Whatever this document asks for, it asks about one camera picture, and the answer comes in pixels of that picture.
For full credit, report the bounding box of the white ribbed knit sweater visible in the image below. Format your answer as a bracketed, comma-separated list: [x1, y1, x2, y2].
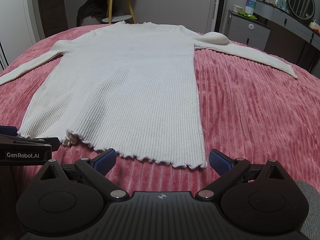
[1, 22, 295, 169]

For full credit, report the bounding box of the yellow legged side table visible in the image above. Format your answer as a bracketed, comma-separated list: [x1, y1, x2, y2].
[101, 0, 137, 24]

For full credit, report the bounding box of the grey drawer cabinet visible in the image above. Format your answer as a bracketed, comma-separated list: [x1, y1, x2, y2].
[224, 10, 271, 51]

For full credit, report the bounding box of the black garment on stool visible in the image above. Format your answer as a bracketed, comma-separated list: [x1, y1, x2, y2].
[76, 0, 107, 27]

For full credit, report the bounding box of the dark wooden door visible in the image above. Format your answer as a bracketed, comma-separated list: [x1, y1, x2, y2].
[37, 0, 68, 37]

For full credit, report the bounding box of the grey vanity desk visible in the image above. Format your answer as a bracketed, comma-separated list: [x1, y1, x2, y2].
[254, 1, 319, 76]

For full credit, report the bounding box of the green item on cabinet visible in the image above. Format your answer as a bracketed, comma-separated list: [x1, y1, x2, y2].
[238, 11, 257, 20]

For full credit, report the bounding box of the small white box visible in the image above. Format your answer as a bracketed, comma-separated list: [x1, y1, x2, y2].
[232, 4, 244, 13]

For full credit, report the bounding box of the blue white tissue box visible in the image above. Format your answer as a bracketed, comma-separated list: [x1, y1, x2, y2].
[245, 0, 256, 15]

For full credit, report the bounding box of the white tower fan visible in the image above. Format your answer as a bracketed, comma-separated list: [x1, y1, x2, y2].
[206, 0, 226, 32]

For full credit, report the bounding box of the round black vanity mirror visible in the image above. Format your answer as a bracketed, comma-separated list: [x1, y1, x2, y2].
[287, 0, 316, 21]

